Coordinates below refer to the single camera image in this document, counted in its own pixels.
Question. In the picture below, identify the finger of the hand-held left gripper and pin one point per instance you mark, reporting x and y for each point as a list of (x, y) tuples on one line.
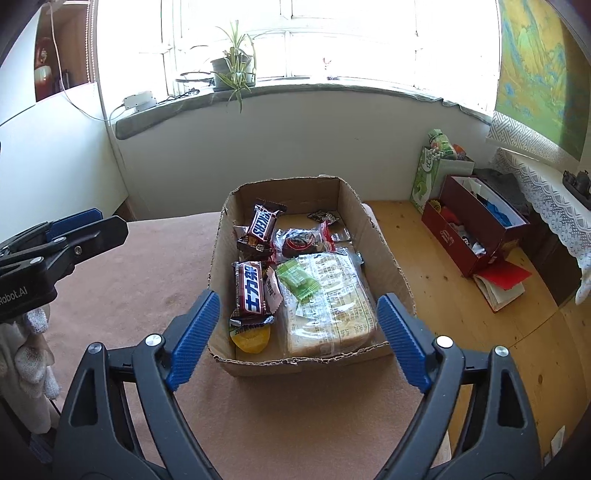
[(92, 240), (74, 220)]

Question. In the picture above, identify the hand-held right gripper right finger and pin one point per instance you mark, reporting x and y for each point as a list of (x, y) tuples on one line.
[(401, 341)]

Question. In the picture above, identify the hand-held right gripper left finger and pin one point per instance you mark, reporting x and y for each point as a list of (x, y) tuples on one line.
[(198, 332)]

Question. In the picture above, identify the yellow snack packet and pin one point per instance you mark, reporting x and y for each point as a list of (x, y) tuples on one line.
[(251, 341)]

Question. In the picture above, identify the chocolate bar with block characters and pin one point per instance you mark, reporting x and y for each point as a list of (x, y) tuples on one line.
[(249, 290)]

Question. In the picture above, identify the sliced bread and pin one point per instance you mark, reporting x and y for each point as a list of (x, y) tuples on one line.
[(332, 314)]

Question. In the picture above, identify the small pink white candy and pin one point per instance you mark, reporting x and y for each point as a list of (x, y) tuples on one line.
[(272, 288)]

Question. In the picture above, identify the small green candy packet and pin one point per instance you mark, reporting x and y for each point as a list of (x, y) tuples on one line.
[(298, 279)]

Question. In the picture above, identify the chocolate bar with latin letters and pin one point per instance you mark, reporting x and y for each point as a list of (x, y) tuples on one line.
[(261, 228)]

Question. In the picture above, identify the red clear dark cake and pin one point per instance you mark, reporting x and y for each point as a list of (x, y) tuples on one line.
[(300, 242)]

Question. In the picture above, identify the small black white packet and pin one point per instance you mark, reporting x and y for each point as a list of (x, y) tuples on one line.
[(323, 217)]

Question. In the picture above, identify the brown cardboard box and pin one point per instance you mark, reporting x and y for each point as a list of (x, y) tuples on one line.
[(323, 194)]

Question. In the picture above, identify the person's left hand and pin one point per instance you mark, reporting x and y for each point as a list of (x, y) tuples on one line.
[(39, 355)]

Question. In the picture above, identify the white cabinet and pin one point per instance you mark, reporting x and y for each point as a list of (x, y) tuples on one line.
[(46, 152)]

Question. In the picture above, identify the red gift box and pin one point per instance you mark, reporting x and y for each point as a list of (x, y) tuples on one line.
[(461, 249)]

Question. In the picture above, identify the red covered book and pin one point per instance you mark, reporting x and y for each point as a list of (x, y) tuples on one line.
[(503, 277)]

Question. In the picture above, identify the white adapter box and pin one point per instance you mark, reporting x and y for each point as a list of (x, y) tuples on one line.
[(138, 101)]

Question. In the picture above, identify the grey window sill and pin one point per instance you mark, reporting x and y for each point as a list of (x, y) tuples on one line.
[(161, 115)]

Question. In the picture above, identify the green white paper bag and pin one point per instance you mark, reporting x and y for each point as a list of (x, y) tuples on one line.
[(427, 180)]

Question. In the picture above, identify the brown wooden shelf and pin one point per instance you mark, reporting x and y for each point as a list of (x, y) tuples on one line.
[(74, 46)]

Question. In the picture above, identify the grey cloth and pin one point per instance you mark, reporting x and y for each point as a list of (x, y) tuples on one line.
[(503, 184)]

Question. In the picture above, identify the green snack bag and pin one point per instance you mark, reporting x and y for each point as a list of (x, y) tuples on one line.
[(438, 141)]

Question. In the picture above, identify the dark cabinet with lace cloth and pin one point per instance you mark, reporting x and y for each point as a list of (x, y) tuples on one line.
[(540, 184)]

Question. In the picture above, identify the potted spider plant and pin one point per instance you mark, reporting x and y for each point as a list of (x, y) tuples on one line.
[(231, 71)]

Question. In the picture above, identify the dark teapot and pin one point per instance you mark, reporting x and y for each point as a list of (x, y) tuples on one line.
[(577, 182)]

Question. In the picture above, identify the white framed window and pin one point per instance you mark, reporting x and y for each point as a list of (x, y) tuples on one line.
[(369, 41)]

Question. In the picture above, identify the green landscape wall scroll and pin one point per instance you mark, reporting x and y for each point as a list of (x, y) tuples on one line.
[(535, 69)]

